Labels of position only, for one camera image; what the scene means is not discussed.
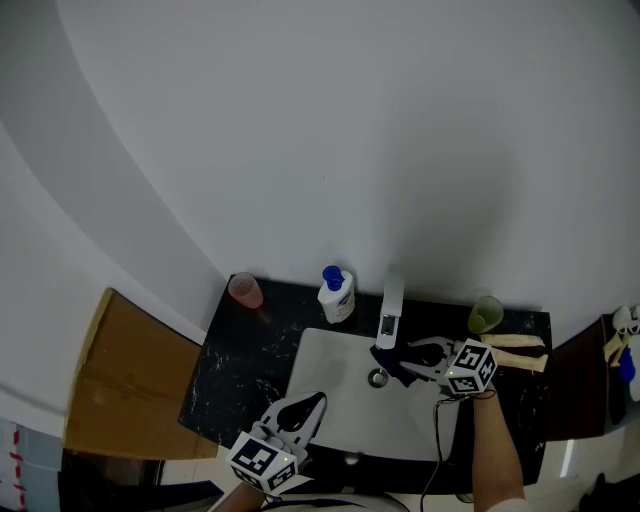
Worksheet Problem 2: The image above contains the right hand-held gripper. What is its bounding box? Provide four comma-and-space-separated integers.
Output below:
399, 335, 498, 397

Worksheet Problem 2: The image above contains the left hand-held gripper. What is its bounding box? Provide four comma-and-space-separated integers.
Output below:
226, 391, 329, 494

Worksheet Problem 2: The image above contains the dark blue cloth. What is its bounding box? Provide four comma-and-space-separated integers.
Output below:
369, 344, 422, 388

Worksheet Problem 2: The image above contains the chrome faucet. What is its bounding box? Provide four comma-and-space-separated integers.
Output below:
374, 271, 406, 351

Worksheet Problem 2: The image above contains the person's left forearm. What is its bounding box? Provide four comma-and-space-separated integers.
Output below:
211, 481, 267, 512

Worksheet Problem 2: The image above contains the person's right forearm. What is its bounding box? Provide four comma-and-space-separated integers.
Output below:
471, 381, 527, 512

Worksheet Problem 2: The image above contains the green plastic cup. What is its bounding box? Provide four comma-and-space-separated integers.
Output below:
466, 294, 505, 336

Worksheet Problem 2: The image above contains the cream squeeze tube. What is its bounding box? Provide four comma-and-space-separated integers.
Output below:
491, 346, 550, 374
479, 332, 547, 350

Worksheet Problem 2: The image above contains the black marble vanity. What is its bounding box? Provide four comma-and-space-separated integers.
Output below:
178, 274, 553, 497

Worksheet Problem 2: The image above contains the person's white shirt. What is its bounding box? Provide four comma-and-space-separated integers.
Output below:
258, 491, 532, 512

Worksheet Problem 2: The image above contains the white pump bottle blue cap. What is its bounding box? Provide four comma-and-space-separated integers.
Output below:
316, 264, 357, 325

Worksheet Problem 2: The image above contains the pink plastic cup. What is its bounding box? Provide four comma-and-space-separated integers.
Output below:
227, 271, 265, 310

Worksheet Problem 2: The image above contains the dark wooden vanity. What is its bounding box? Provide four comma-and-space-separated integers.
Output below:
544, 311, 640, 442

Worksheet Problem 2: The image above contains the brown cardboard box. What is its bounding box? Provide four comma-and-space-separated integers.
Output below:
63, 286, 219, 462

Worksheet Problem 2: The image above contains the small white sink basin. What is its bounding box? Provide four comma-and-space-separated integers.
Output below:
628, 334, 640, 402

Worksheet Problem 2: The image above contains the black bag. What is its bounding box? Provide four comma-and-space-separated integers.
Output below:
578, 471, 640, 512

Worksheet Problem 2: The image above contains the pale board with red tape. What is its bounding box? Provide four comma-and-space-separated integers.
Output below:
0, 418, 64, 512

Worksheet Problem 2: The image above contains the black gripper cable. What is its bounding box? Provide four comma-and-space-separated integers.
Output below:
419, 388, 497, 512

